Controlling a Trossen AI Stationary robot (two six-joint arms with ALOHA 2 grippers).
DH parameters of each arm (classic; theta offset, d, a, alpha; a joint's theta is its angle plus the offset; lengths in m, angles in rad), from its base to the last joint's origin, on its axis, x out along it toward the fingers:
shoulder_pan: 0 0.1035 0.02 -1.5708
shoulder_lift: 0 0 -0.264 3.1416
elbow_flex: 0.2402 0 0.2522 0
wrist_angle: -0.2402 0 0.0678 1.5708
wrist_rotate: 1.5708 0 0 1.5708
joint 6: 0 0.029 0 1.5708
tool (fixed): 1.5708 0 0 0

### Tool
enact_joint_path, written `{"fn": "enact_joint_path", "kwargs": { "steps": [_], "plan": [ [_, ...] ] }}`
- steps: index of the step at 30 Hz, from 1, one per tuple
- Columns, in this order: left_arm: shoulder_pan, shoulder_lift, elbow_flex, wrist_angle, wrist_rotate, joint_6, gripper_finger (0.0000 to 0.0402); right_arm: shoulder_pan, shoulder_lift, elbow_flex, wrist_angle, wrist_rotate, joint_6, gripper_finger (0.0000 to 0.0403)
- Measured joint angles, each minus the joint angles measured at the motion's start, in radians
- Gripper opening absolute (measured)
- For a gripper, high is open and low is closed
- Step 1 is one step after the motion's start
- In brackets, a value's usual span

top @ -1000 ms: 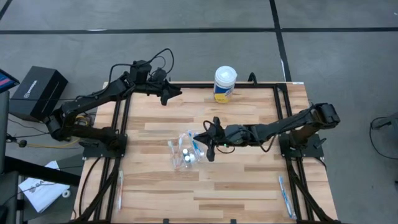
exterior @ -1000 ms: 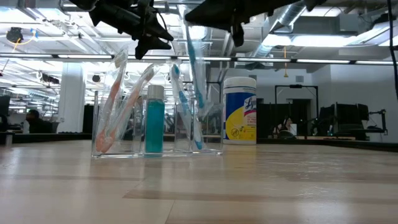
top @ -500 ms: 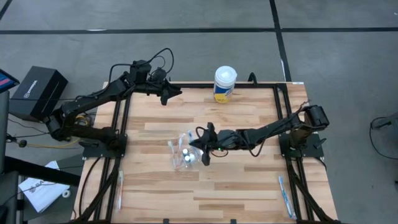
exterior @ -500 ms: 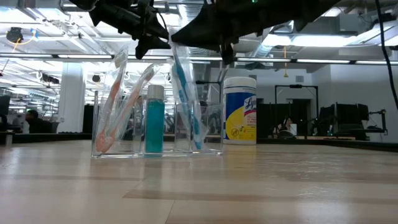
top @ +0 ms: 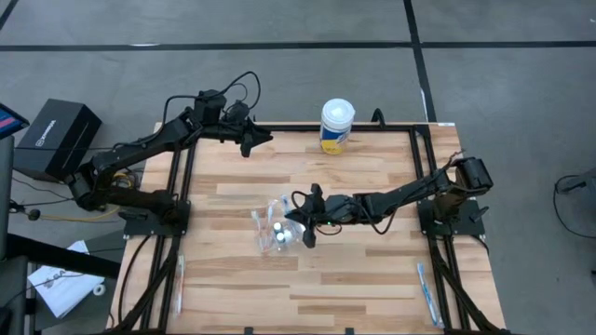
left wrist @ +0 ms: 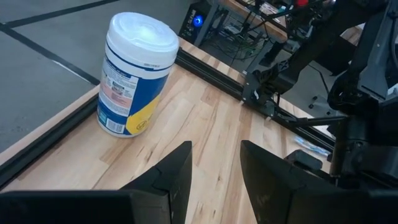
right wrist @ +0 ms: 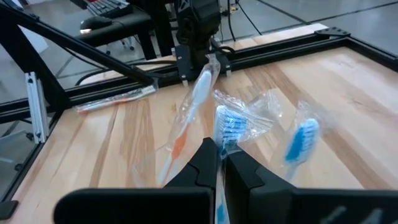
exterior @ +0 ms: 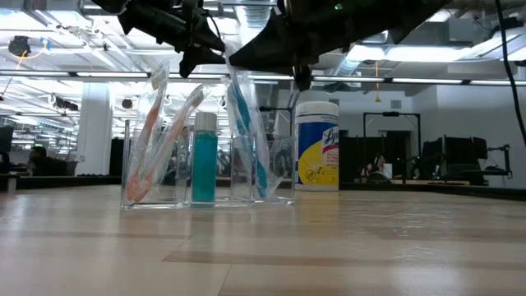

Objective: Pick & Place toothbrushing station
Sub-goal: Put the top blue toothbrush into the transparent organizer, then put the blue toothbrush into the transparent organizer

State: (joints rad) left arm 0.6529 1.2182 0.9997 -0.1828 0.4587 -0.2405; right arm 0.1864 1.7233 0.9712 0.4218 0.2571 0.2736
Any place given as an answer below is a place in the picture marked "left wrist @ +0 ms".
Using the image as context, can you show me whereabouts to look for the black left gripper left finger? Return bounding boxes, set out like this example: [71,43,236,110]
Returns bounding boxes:
[119,140,193,224]

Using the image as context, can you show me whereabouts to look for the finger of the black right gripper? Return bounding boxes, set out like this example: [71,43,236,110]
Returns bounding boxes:
[284,149,332,183]

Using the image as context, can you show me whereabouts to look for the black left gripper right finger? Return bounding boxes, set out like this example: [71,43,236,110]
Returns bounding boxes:
[240,139,308,224]

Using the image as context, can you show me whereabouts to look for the blue toothbrush in clear wrap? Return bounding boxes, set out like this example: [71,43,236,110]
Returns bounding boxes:
[294,136,331,157]

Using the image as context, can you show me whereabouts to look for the disinfecting wipes canister white lid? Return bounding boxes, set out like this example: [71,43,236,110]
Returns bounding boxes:
[96,11,180,138]

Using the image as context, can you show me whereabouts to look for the black computer tower blue light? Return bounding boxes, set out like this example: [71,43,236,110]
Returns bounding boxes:
[178,0,218,47]

